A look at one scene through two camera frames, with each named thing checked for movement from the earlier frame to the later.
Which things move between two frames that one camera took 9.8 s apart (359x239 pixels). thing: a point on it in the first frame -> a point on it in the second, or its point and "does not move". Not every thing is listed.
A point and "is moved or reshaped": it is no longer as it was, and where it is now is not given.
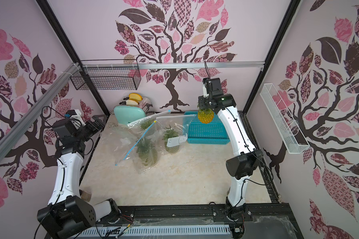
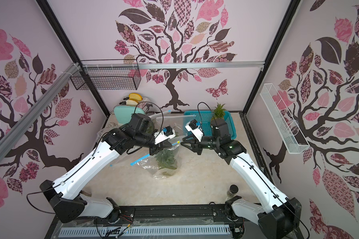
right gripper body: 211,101 -> 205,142
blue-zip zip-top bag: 142,156 is moved or reshaped
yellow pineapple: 206,115 is moved or reshaped
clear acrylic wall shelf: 285,120 does not move
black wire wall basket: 109,74 does not move
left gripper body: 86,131 -> 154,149
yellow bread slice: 135,96 does not move
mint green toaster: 125,114 does not move
